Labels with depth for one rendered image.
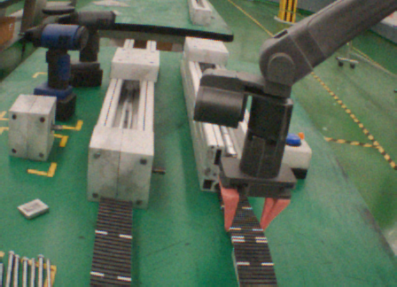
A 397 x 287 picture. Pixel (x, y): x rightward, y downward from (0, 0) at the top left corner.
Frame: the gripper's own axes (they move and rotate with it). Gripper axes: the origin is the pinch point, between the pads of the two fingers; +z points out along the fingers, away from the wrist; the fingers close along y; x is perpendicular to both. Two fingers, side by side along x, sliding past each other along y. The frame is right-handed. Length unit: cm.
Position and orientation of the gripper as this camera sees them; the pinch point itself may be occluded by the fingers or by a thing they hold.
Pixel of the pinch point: (245, 225)
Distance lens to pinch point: 74.4
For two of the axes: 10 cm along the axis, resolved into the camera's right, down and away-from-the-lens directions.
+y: -9.8, -1.1, -1.3
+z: -1.5, 9.2, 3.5
